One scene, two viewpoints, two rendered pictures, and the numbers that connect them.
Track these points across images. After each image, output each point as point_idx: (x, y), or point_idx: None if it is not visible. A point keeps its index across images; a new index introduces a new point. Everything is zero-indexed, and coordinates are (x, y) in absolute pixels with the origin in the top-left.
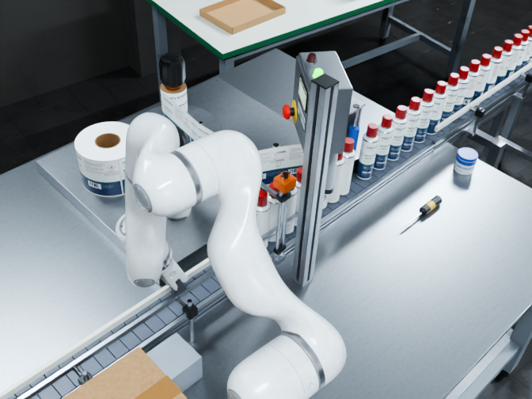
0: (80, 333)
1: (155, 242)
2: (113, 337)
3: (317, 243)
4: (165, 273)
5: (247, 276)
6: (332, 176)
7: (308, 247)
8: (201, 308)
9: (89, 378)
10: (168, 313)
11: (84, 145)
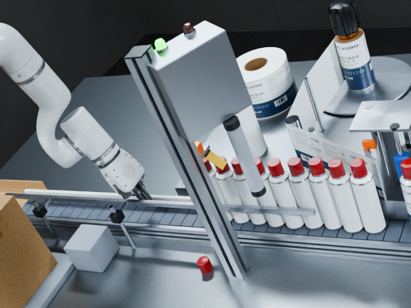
0: None
1: (41, 130)
2: (76, 198)
3: (298, 258)
4: (101, 172)
5: None
6: (248, 177)
7: (208, 233)
8: (154, 229)
9: (38, 208)
10: (137, 215)
11: (241, 60)
